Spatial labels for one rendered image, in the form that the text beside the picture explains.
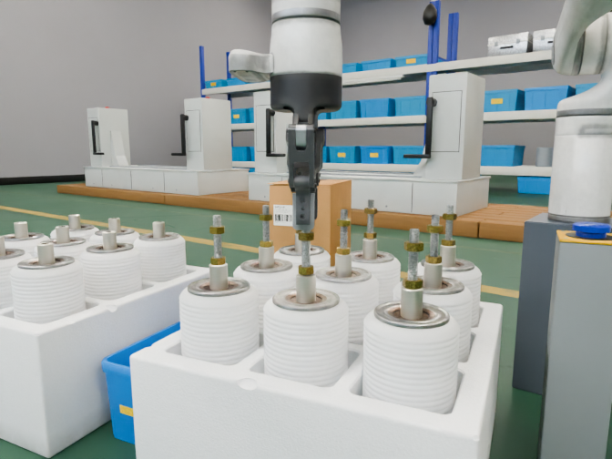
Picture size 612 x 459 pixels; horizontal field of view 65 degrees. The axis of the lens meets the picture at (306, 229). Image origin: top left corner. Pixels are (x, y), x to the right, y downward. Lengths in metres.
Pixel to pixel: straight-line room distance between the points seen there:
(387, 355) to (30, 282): 0.51
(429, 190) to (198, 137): 1.89
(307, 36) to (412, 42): 9.34
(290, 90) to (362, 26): 9.92
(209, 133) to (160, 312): 2.95
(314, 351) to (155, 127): 7.47
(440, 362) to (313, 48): 0.32
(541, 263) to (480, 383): 0.38
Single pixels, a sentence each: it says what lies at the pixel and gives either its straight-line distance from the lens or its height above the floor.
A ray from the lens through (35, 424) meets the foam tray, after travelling 0.80.
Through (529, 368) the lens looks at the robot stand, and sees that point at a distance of 0.94.
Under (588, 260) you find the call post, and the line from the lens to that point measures 0.64.
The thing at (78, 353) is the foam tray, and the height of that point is 0.13.
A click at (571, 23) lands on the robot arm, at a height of 0.59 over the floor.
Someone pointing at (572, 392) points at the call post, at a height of 0.13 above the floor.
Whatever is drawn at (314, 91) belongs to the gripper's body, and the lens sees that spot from 0.48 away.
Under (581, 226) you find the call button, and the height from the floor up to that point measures 0.33.
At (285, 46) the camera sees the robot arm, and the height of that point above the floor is 0.52.
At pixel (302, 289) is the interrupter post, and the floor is 0.27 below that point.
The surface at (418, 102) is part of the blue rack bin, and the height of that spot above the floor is 0.93.
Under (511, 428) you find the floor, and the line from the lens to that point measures 0.84.
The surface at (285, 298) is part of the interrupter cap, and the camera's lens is 0.54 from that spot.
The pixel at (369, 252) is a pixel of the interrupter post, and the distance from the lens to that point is 0.74.
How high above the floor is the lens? 0.42
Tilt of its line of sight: 9 degrees down
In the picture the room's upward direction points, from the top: straight up
